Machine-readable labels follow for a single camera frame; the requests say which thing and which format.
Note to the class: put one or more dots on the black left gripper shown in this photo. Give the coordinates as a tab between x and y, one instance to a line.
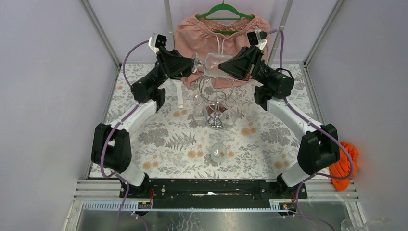
164	60

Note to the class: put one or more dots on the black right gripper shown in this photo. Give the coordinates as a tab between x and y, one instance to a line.
245	64

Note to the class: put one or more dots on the clear wine glass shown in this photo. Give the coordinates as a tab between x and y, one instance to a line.
229	116
218	152
199	111
210	65

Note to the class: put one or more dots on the chrome wine glass rack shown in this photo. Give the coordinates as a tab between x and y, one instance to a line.
215	92

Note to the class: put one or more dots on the clear wine glass front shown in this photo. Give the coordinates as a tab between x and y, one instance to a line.
229	116

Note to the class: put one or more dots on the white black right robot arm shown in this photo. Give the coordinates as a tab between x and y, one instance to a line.
318	143

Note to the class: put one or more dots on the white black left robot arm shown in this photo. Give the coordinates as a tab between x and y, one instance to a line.
111	147

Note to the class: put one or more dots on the pink shorts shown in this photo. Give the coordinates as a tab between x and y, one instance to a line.
200	36

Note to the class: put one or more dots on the green clothes hanger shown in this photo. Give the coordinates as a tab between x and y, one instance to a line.
223	12

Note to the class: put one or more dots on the floral table mat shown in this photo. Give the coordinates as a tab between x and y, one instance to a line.
170	144

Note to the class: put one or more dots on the orange cloth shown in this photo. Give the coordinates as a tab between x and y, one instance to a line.
342	167

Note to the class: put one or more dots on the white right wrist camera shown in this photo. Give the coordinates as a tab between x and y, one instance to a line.
257	38

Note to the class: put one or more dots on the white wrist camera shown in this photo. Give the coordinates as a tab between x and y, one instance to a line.
257	38
157	40

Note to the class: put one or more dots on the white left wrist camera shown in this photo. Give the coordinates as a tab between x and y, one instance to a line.
157	40

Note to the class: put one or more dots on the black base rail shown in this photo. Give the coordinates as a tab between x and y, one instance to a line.
212	193

